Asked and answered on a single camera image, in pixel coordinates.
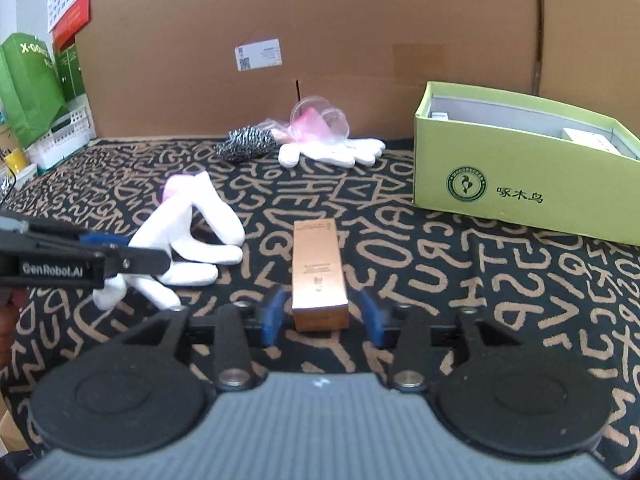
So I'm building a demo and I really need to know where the green carton box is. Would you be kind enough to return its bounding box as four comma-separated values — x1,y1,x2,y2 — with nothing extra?
55,44,86,101

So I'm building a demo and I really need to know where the large brown cardboard box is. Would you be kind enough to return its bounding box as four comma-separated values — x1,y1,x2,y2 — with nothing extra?
76,0,639,139

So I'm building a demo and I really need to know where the person's left hand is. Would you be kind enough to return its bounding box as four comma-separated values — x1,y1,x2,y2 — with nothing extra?
0,288,28,368

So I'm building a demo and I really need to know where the clear plastic cup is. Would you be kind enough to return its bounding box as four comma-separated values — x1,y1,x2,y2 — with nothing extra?
288,96,350,143

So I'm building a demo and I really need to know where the yellow cup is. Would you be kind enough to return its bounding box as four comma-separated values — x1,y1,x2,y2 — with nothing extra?
3,148,29,176

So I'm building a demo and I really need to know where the green shopping bag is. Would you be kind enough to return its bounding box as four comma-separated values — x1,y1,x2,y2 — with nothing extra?
1,32,68,148

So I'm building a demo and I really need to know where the copper cosmetic box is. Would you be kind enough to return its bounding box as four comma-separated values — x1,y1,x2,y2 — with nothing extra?
292,219,349,333

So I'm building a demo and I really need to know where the white shipping label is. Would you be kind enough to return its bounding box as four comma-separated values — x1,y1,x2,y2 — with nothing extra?
234,38,282,72

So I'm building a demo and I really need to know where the black letter-pattern rug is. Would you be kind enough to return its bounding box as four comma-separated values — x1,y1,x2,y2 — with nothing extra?
6,140,639,479

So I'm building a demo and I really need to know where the white plastic basket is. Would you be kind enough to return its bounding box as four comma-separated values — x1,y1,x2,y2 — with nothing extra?
26,94,96,174

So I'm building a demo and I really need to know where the green open shoe box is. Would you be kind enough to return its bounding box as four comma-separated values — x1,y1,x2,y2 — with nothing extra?
413,81,639,245

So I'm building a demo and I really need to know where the white medicine box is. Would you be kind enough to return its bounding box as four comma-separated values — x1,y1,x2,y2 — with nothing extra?
562,128,620,155

